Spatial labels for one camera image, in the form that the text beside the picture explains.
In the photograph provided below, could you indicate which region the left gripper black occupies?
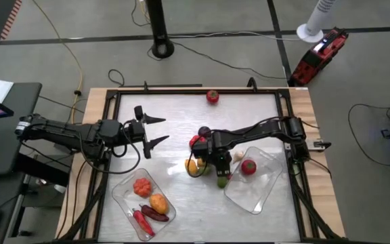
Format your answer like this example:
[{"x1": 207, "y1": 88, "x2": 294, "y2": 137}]
[{"x1": 127, "y1": 105, "x2": 170, "y2": 159}]

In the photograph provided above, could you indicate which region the curved black floor cable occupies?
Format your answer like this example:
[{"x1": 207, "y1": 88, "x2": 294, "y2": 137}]
[{"x1": 347, "y1": 103, "x2": 390, "y2": 167}]

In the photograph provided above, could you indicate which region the clear plastic basket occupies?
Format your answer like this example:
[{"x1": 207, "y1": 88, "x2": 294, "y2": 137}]
[
  {"x1": 223, "y1": 145, "x2": 284, "y2": 216},
  {"x1": 111, "y1": 167, "x2": 177, "y2": 242}
]

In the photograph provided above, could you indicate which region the yellow floor cable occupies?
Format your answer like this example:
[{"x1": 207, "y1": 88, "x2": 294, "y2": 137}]
[{"x1": 32, "y1": 0, "x2": 84, "y2": 125}]

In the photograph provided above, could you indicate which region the long black floor cable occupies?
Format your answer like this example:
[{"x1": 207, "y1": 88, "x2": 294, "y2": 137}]
[{"x1": 147, "y1": 39, "x2": 289, "y2": 81}]

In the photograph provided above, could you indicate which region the white garlic bulb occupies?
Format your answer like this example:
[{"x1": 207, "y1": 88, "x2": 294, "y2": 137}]
[{"x1": 232, "y1": 150, "x2": 246, "y2": 164}]

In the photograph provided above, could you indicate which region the yellow-orange mango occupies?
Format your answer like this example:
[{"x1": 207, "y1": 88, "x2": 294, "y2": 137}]
[{"x1": 184, "y1": 158, "x2": 199, "y2": 176}]

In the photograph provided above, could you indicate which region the red tomato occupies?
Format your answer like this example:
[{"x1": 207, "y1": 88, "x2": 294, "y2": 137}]
[
  {"x1": 240, "y1": 159, "x2": 257, "y2": 176},
  {"x1": 206, "y1": 89, "x2": 220, "y2": 104}
]

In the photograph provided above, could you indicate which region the orange persimmon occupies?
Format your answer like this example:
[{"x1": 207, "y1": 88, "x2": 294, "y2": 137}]
[{"x1": 149, "y1": 193, "x2": 170, "y2": 215}]

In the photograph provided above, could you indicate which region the dark red chili pepper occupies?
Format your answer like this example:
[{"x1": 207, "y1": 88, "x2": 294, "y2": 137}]
[{"x1": 139, "y1": 204, "x2": 171, "y2": 223}]

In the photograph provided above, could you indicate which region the red and black tool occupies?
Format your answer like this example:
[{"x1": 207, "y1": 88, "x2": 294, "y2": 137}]
[{"x1": 288, "y1": 26, "x2": 349, "y2": 87}]

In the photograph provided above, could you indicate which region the wooden table board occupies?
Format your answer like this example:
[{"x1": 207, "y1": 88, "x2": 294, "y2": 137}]
[{"x1": 55, "y1": 87, "x2": 347, "y2": 240}]

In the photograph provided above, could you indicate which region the red bell pepper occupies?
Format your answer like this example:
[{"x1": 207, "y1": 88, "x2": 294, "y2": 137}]
[{"x1": 188, "y1": 134, "x2": 207, "y2": 150}]

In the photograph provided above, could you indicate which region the black side desk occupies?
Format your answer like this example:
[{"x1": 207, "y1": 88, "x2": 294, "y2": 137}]
[{"x1": 0, "y1": 82, "x2": 43, "y2": 176}]

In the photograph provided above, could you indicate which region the looped black floor cable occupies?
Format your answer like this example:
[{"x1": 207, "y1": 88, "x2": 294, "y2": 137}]
[{"x1": 108, "y1": 68, "x2": 125, "y2": 87}]

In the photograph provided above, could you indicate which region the small orange pumpkin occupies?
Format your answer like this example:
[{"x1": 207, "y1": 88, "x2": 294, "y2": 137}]
[{"x1": 133, "y1": 178, "x2": 153, "y2": 198}]

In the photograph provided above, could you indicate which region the black pole stand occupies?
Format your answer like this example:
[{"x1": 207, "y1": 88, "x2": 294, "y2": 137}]
[{"x1": 146, "y1": 0, "x2": 175, "y2": 59}]

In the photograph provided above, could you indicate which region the grey floor cable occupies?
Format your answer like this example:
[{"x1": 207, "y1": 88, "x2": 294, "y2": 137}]
[{"x1": 167, "y1": 30, "x2": 301, "y2": 41}]

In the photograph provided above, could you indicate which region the black metal table frame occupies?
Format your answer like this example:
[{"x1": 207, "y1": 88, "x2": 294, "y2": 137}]
[{"x1": 58, "y1": 81, "x2": 345, "y2": 244}]

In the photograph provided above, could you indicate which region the white fan stand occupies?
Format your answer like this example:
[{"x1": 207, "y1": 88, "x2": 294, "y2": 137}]
[{"x1": 295, "y1": 0, "x2": 337, "y2": 44}]

